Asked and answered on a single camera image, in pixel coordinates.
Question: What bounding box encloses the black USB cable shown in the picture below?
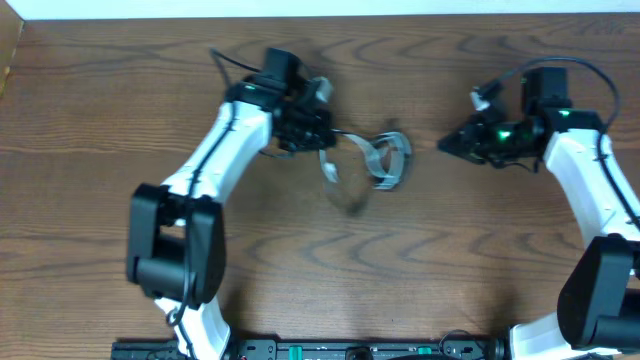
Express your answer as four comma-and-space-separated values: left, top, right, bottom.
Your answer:
259, 117, 416, 219

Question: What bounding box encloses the white USB cable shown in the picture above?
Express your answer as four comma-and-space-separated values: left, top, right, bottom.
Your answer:
317, 130, 414, 192

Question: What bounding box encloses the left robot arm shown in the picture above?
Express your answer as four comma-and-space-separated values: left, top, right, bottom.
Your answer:
126, 48, 335, 359

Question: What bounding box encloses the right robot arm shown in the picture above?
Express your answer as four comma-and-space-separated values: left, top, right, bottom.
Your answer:
438, 66, 639, 359

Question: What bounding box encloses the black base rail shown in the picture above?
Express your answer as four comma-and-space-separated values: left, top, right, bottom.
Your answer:
109, 337, 511, 360

